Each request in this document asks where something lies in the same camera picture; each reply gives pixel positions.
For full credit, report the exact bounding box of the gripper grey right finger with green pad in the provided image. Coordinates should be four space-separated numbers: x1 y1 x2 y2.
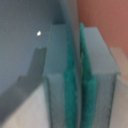
80 24 120 128

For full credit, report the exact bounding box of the brown toy stove board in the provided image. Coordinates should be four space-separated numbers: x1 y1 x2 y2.
77 0 128 65

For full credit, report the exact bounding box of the dark grey toy saucepan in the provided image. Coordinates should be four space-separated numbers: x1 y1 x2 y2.
0 0 81 128

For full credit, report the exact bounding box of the gripper grey left finger with green pad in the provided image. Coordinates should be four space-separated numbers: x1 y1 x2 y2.
44 24 77 128

